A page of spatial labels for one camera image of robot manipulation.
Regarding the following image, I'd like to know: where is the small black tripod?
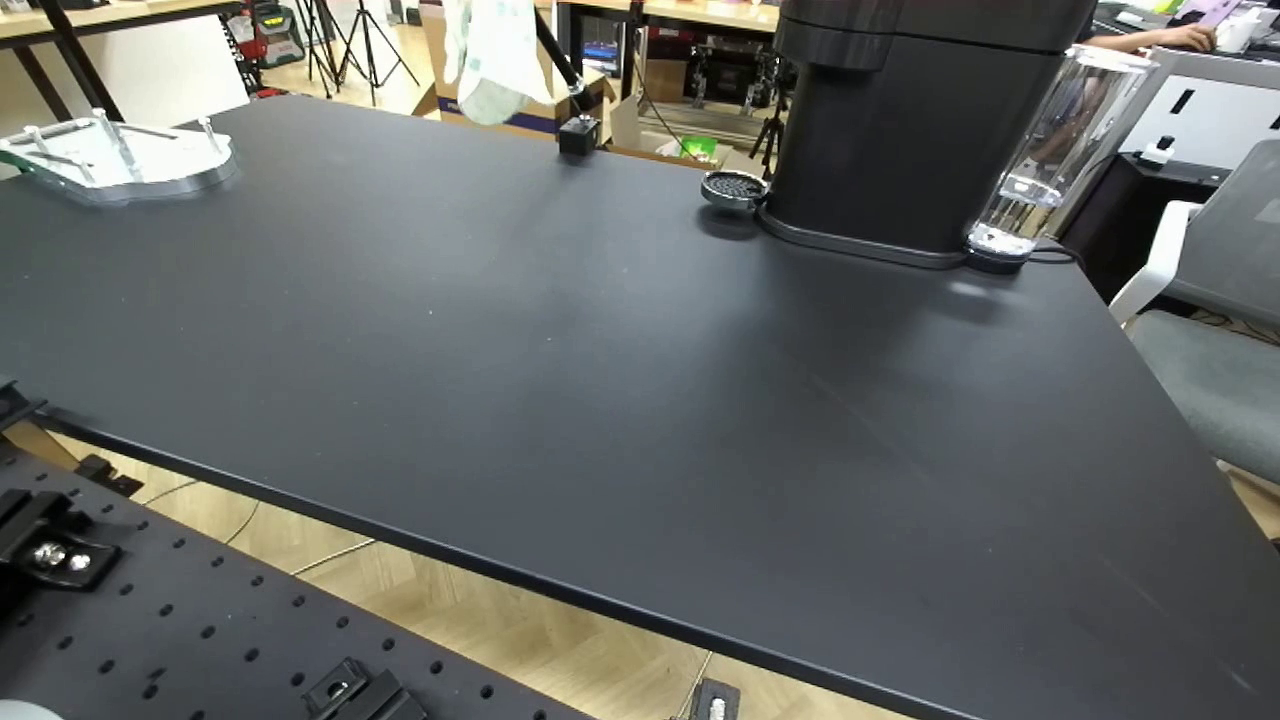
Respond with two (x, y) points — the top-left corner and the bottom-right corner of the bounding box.
(748, 58), (795, 183)

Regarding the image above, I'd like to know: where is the red and green tool case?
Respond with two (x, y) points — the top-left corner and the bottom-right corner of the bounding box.
(222, 0), (307, 71)

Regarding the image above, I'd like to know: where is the person's forearm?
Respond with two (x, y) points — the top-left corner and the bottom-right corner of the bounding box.
(1078, 22), (1218, 53)

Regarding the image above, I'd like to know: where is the white desk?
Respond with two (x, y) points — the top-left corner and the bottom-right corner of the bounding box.
(1118, 44), (1280, 171)

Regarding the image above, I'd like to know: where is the camera on mount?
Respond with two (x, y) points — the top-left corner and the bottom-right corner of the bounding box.
(533, 8), (602, 158)

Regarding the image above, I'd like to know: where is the clear water tank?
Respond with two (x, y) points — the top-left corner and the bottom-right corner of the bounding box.
(964, 44), (1153, 275)

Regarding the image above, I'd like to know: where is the clear rack with metal pegs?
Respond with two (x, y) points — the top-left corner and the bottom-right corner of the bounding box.
(0, 107), (240, 207)

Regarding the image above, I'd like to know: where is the black floor bracket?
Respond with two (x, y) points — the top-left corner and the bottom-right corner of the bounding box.
(688, 678), (742, 720)

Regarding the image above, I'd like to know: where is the round metal drip tray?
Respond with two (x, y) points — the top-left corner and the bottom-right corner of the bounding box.
(700, 169), (770, 212)

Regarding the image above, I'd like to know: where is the black cabinet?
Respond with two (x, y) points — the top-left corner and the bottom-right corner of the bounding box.
(1058, 150), (1233, 304)

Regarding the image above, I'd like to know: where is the black coffee machine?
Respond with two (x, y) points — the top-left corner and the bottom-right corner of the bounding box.
(753, 0), (1099, 271)

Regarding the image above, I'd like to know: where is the cardboard box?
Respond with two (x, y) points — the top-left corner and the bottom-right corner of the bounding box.
(414, 0), (613, 139)

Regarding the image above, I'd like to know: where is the grey office chair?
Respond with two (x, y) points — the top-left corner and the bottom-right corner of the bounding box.
(1108, 138), (1280, 487)

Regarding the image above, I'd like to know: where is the row of black tripods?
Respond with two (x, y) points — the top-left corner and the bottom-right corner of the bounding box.
(293, 0), (422, 105)

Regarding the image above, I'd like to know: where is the white and green towel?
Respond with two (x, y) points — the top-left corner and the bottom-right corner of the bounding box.
(443, 0), (553, 127)

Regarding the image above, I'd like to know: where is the black clamp with silver bolts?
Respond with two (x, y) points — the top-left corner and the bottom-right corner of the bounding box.
(0, 488), (123, 593)

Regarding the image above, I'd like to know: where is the wooden table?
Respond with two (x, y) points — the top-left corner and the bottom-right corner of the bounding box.
(0, 0), (247, 123)

